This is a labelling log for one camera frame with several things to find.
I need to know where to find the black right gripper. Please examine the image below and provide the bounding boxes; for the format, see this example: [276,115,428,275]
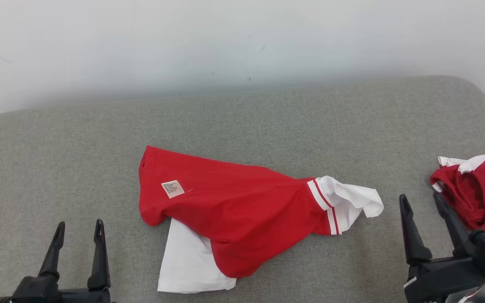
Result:
[399,192,485,303]

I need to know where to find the red shorts with white stripe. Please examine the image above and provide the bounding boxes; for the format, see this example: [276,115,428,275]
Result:
[430,154,485,234]

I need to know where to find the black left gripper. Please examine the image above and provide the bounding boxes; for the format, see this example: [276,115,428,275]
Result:
[0,219,113,303]

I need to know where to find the red basketball jersey number 23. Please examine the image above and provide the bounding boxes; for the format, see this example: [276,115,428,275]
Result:
[138,145,384,294]

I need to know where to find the grey fabric sofa cushion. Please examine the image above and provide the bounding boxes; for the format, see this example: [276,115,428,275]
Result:
[0,75,485,303]

